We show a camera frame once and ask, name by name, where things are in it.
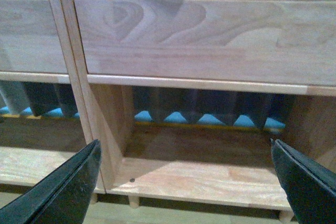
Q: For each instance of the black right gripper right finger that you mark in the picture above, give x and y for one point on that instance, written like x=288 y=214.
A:
x=309 y=186

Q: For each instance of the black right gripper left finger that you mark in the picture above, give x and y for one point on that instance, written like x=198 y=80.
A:
x=63 y=196

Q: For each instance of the right unit lower drawer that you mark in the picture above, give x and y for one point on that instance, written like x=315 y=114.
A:
x=276 y=41

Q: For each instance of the wooden shelf unit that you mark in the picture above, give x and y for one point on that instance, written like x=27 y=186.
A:
x=34 y=146
x=216 y=164

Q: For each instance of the left wooden shelf unit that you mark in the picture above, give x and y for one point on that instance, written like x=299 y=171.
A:
x=34 y=146

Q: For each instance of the unit drawer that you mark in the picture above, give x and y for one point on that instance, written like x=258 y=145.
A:
x=276 y=41
x=29 y=38

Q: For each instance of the left unit lower drawer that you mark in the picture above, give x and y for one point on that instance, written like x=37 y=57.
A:
x=29 y=38

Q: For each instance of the right wooden shelf unit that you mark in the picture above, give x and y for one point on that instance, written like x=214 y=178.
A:
x=216 y=164

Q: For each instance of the grey curtain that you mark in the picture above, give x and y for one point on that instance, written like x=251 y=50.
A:
x=159 y=105

